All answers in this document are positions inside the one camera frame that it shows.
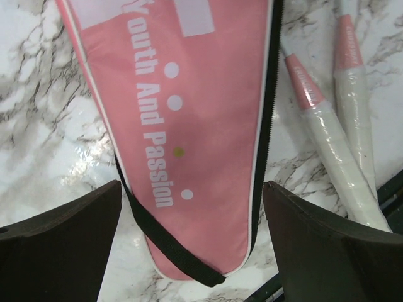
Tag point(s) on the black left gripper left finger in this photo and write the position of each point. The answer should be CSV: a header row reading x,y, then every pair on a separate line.
x,y
61,254

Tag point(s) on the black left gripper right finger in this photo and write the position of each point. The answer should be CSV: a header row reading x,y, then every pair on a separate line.
x,y
322,256

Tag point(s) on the pink badminton racket left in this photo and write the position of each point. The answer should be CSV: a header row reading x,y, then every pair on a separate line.
x,y
329,138

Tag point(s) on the pink badminton racket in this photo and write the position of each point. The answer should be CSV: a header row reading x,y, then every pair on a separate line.
x,y
352,93
329,138

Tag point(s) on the pink badminton racket right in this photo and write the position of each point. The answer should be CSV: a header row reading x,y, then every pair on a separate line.
x,y
352,93

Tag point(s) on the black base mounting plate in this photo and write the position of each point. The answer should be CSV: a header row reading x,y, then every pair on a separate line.
x,y
390,198

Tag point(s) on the pink racket bag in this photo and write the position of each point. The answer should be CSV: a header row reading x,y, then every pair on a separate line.
x,y
186,91

